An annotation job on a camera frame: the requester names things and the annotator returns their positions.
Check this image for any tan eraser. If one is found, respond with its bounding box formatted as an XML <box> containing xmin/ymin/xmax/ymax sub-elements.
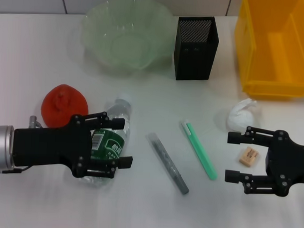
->
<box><xmin>239</xmin><ymin>146</ymin><xmax>261</xmax><ymax>169</ymax></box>

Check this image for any black mesh pen holder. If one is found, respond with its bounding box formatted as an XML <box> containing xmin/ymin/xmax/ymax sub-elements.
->
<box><xmin>172</xmin><ymin>15</ymin><xmax>220</xmax><ymax>82</ymax></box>

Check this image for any orange fruit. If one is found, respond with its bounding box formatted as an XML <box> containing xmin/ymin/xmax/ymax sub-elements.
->
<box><xmin>39</xmin><ymin>83</ymin><xmax>90</xmax><ymax>129</ymax></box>

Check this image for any grey glitter pen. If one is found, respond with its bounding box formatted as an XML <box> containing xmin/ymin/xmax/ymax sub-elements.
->
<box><xmin>143</xmin><ymin>132</ymin><xmax>192</xmax><ymax>196</ymax></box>

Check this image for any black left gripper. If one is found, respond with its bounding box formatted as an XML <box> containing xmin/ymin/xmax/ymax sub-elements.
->
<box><xmin>11</xmin><ymin>108</ymin><xmax>135</xmax><ymax>181</ymax></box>

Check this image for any green glass fruit bowl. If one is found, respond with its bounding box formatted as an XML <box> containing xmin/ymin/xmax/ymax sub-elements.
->
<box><xmin>79</xmin><ymin>0</ymin><xmax>175</xmax><ymax>77</ymax></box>

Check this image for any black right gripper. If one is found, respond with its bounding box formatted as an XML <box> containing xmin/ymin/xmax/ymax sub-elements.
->
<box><xmin>224</xmin><ymin>125</ymin><xmax>304</xmax><ymax>198</ymax></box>

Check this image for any mint green pen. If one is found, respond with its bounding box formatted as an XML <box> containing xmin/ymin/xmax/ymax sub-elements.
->
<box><xmin>177</xmin><ymin>118</ymin><xmax>220</xmax><ymax>182</ymax></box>

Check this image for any clear green-label water bottle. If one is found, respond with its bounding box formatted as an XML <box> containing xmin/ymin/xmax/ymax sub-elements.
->
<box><xmin>78</xmin><ymin>91</ymin><xmax>133</xmax><ymax>189</ymax></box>

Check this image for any yellow plastic bin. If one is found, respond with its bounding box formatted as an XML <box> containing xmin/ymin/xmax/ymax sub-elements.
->
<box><xmin>232</xmin><ymin>0</ymin><xmax>304</xmax><ymax>102</ymax></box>

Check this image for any white paper ball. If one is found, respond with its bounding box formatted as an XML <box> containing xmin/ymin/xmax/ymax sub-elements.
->
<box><xmin>226</xmin><ymin>97</ymin><xmax>258</xmax><ymax>135</ymax></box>

